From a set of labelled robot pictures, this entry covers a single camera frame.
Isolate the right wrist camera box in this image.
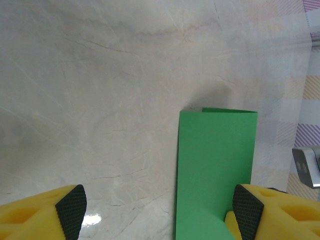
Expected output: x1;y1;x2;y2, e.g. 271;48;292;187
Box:
291;146;320;189

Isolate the green paper sheet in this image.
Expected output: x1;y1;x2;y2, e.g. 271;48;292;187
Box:
174;107;258;240

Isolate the aluminium right corner post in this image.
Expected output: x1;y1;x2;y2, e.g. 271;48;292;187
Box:
309;31;320;49

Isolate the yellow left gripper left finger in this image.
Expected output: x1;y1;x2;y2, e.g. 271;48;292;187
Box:
0;184;87;240

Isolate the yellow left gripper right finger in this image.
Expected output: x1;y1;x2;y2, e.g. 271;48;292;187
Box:
232;183;320;240

